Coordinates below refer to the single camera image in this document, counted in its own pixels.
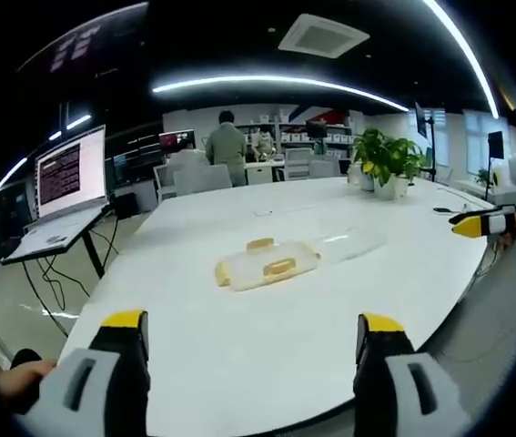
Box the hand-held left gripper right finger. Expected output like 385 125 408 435
352 311 473 437

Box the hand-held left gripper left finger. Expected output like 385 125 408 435
24 309 152 437

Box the clear box with yellow plastic buckle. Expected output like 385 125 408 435
213 236 323 293

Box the person's left hand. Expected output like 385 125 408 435
0 348 58 413

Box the black panel on tripod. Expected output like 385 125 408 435
486 130 505 201

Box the monitor on black stand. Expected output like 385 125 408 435
413 101 438 184

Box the green potted plant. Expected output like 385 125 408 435
347 127 430 201

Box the clear plastic sheet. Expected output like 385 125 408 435
314 226 389 266

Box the curved ceiling light strip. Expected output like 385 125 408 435
420 0 501 120
151 75 411 113

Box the black-legged side table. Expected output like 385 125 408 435
0 207 117 281

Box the white office chair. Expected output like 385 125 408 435
283 147 314 182

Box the white storage shelf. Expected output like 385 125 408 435
233 105 355 158

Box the open silver laptop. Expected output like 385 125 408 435
1 124 109 264

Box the grey office chair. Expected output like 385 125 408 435
152 164 177 205
172 163 234 199

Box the dark wide monitor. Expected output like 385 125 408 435
111 152 167 188

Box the ceiling air conditioner vent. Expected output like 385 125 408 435
278 13 371 60

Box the desktop monitor with red picture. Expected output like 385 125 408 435
158 129 197 156

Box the black floor cable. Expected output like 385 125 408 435
23 227 120 338

